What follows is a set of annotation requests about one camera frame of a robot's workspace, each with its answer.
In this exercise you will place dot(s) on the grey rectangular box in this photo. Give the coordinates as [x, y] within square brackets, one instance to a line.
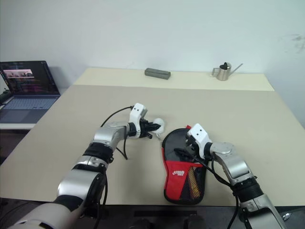
[157, 73]

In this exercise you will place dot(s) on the silver metal watering can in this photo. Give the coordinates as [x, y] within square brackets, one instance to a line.
[224, 72]

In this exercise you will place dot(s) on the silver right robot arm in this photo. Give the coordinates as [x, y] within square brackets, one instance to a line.
[236, 167]

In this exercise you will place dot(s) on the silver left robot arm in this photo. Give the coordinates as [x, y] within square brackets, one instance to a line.
[78, 176]

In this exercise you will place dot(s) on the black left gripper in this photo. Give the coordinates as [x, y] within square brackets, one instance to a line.
[144, 128]

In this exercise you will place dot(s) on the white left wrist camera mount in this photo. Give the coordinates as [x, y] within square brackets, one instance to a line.
[137, 113]

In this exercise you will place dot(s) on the black table frame bar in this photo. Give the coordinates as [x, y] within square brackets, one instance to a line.
[165, 213]

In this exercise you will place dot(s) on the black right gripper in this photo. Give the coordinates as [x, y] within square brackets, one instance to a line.
[191, 145]

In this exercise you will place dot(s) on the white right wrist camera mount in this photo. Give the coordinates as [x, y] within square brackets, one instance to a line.
[200, 134]

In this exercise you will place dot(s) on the open laptop computer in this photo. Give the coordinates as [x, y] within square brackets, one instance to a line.
[28, 78]

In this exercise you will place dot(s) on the white ball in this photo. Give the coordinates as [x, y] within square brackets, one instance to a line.
[159, 122]

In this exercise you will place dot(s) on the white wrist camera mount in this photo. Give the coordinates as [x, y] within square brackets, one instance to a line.
[200, 134]
[137, 113]

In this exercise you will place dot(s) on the black and red paddle case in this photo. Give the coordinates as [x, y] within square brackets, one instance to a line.
[176, 175]

